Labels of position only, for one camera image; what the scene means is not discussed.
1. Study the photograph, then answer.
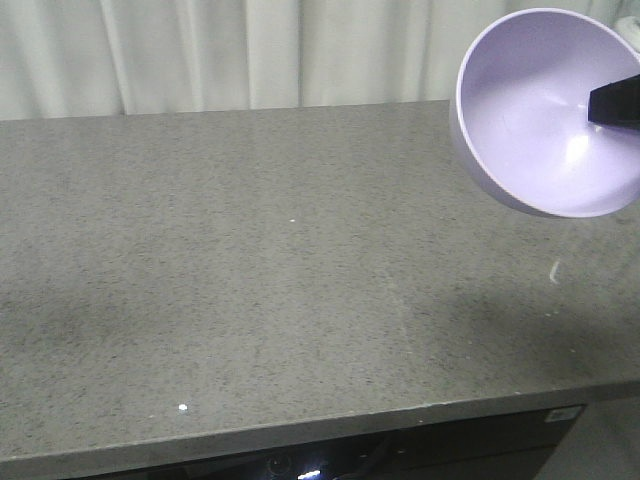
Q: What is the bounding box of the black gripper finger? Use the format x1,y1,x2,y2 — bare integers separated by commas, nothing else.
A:
588,75,640,128

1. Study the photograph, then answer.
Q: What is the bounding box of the white curtain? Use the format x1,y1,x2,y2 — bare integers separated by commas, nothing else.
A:
0,0,640,122

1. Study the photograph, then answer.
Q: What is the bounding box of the purple plastic bowl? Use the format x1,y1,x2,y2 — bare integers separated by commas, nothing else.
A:
450,8,639,218

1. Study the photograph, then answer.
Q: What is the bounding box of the black disinfection cabinet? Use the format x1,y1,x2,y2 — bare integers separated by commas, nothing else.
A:
60,404,585,479

